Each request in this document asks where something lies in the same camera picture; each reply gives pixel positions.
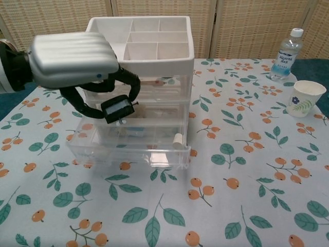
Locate white paper cup flower print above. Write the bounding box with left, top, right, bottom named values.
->
left=285, top=80, right=327, bottom=118

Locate bamboo folding screen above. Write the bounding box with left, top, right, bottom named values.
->
left=0, top=0, right=329, bottom=61

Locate white plastic drawer organizer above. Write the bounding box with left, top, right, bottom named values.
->
left=84, top=16, right=195, bottom=148

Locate small white stopper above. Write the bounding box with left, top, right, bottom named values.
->
left=172, top=133, right=184, bottom=148

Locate clear water bottle blue label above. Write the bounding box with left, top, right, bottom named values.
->
left=270, top=27, right=303, bottom=82

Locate dark teal table cover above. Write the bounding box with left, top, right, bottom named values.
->
left=0, top=58, right=329, bottom=121

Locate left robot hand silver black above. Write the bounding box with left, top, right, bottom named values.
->
left=27, top=32, right=141, bottom=119

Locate floral leaf print tablecloth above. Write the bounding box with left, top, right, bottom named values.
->
left=0, top=58, right=329, bottom=247

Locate clear plastic drawer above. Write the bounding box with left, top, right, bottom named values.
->
left=87, top=99, right=190, bottom=127
left=84, top=75, right=191, bottom=100
left=66, top=119, right=192, bottom=168

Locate small green black electronic module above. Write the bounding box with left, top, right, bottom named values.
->
left=100, top=94, right=139, bottom=125

